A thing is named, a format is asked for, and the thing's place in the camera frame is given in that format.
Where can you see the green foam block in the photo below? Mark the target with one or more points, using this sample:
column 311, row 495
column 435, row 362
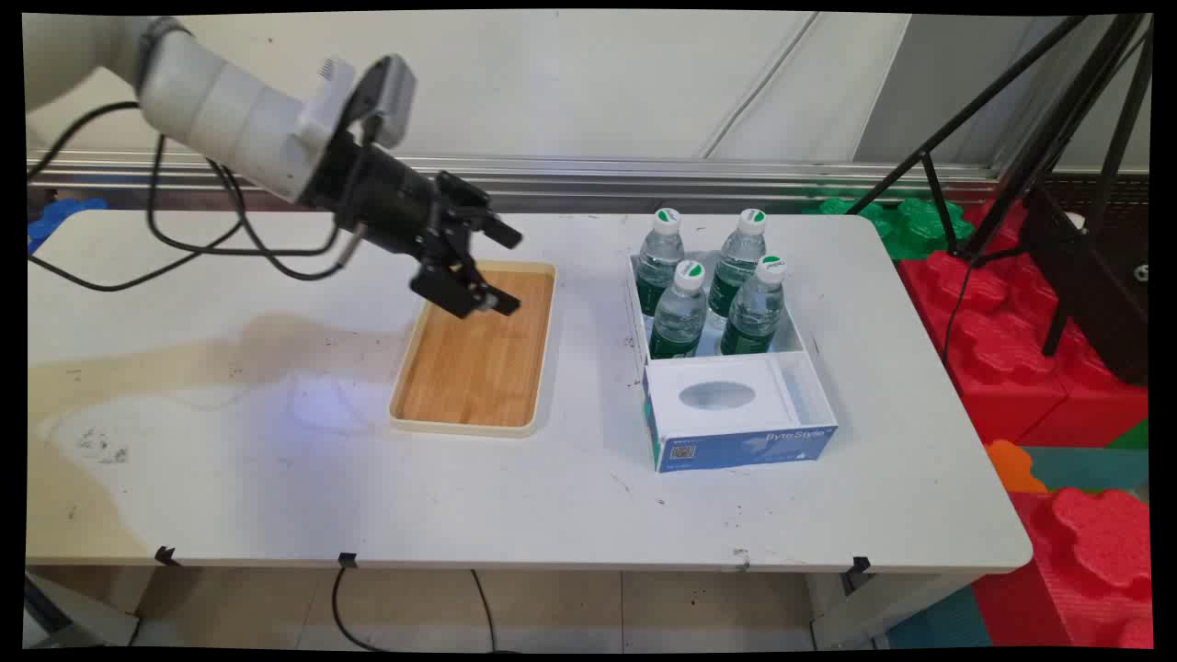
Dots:
column 906, row 225

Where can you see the black tripod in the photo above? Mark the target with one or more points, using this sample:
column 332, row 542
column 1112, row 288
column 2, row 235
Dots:
column 1039, row 138

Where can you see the metal wall rail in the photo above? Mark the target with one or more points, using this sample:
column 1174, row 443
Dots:
column 644, row 175

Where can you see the bamboo tray with cream rim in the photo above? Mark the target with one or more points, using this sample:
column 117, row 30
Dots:
column 478, row 359

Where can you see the green label water bottle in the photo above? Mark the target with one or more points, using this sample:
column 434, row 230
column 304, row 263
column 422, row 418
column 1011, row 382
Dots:
column 660, row 262
column 680, row 317
column 736, row 262
column 754, row 313

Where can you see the blue foam block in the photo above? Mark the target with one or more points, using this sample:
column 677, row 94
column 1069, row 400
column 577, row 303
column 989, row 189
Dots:
column 60, row 219

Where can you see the black equipment box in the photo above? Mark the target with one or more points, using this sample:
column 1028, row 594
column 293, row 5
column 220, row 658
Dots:
column 1094, row 276

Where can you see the teal foam mat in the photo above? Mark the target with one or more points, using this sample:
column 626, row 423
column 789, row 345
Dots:
column 1094, row 469

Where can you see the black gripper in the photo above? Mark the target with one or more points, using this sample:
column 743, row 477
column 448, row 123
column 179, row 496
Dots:
column 377, row 198

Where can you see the orange foam piece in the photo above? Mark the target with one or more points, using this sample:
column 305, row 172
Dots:
column 1011, row 464

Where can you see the large red foam block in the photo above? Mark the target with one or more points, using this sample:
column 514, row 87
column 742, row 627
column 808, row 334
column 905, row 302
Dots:
column 1002, row 349

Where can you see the white box with blue side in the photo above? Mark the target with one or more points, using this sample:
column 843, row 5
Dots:
column 726, row 414

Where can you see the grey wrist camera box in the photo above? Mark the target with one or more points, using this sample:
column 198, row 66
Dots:
column 391, row 97

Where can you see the white table leg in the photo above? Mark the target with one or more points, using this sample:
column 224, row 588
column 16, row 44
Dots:
column 874, row 607
column 83, row 602

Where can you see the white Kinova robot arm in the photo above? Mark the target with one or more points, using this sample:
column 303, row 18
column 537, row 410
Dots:
column 221, row 106

